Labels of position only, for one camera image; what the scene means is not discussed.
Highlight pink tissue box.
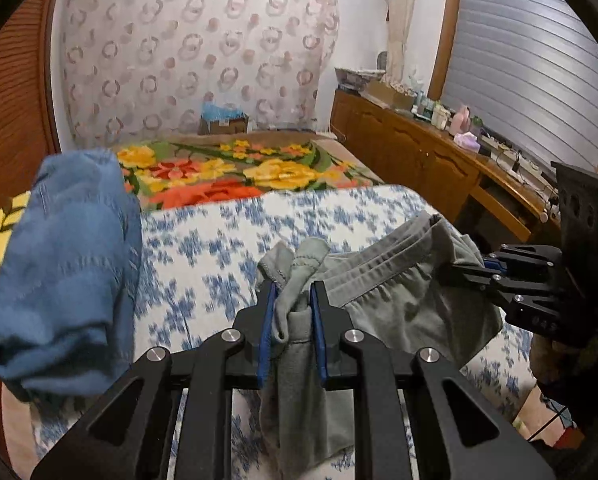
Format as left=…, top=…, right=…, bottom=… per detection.
left=453, top=132, right=481, bottom=154

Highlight person's right hand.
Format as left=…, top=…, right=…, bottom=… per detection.
left=529, top=340, right=585, bottom=381

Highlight blue floral white bedspread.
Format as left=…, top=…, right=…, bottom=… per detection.
left=29, top=184, right=537, bottom=480

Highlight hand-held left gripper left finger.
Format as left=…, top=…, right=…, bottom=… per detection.
left=31, top=282, right=279, bottom=480

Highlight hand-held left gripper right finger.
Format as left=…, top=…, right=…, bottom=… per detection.
left=311, top=281, right=555, bottom=480

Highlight grey pants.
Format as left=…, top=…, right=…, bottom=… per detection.
left=255, top=210, right=505, bottom=480

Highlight cream lace curtain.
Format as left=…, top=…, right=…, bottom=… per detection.
left=386, top=0, right=432, bottom=86

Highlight pink bottle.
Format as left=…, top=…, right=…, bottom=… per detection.
left=452, top=105, right=473, bottom=134

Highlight folded blue jeans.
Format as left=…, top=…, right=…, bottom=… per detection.
left=0, top=149, right=143, bottom=402

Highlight open flat cardboard box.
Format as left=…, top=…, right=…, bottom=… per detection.
left=364, top=80, right=416, bottom=112

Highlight wooden sideboard cabinet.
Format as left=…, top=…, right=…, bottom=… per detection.
left=329, top=89, right=562, bottom=246

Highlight blue plastic bag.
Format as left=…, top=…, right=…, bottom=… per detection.
left=201, top=101, right=245, bottom=123

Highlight yellow flowered blanket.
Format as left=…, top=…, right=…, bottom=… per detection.
left=110, top=132, right=386, bottom=212

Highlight wooden slatted door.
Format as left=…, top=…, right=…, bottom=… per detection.
left=0, top=0, right=64, bottom=241

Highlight ring patterned hanging cloth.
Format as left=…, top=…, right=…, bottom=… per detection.
left=59, top=0, right=340, bottom=142

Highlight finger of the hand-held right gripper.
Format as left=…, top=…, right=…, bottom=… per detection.
left=484, top=246, right=562, bottom=273
left=439, top=267, right=565, bottom=331

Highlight patterned tray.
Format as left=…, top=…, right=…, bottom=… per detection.
left=335, top=66, right=386, bottom=92

